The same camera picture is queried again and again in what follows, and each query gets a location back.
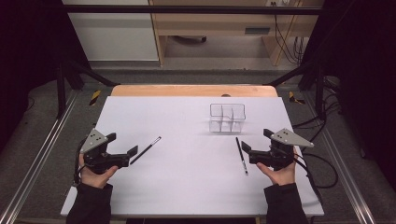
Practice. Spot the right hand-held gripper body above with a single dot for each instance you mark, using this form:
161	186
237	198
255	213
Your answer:
280	154

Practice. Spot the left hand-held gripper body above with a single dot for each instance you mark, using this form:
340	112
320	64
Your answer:
99	158

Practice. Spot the black pen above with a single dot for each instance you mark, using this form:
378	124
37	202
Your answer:
241	154
146	150

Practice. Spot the clear plastic organizer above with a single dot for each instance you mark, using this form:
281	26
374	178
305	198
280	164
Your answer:
218	109

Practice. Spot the person's left hand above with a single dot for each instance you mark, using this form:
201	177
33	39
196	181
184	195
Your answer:
93	179

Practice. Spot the person's right hand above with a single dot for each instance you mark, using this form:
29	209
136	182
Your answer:
281	177

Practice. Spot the yellow black floor tape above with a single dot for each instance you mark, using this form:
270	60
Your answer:
95	97
292	98

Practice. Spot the white table sheet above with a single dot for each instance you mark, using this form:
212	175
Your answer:
186	180

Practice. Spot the black metal stand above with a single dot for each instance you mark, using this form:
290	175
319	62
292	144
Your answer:
61	93
319	93

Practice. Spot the wooden table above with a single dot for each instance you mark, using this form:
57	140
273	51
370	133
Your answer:
186	90

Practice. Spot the white cabinet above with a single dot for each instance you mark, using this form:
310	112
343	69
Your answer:
115	37

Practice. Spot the dark curtain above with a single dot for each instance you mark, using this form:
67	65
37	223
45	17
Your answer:
28	62
367	77

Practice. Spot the light wooden desk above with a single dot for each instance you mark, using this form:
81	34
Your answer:
218	23

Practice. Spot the white power strip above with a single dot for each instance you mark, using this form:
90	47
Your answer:
280	2

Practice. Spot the aluminium floor rail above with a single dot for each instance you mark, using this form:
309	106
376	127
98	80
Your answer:
40	149
339	161

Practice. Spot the black horizontal frame bar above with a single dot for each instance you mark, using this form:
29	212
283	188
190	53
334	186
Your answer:
186	9

